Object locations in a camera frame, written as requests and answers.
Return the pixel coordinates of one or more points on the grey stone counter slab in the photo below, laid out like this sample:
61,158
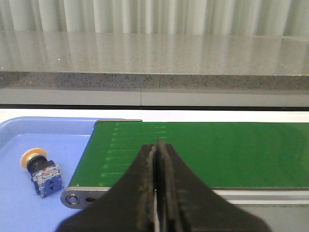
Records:
96,61

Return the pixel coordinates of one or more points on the green conveyor belt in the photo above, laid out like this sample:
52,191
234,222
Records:
217,154

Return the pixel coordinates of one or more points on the aluminium conveyor frame rail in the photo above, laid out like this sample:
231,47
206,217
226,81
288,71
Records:
96,197

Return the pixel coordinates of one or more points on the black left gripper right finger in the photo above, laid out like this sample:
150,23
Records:
186,204

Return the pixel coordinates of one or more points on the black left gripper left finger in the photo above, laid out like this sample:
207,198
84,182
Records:
127,207

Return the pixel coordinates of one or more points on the orange push button switch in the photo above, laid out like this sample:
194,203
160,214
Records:
45,174

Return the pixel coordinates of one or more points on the blue plastic tray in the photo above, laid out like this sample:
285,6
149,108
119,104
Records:
87,172

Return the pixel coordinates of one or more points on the white pleated curtain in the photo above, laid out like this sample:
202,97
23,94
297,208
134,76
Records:
217,17

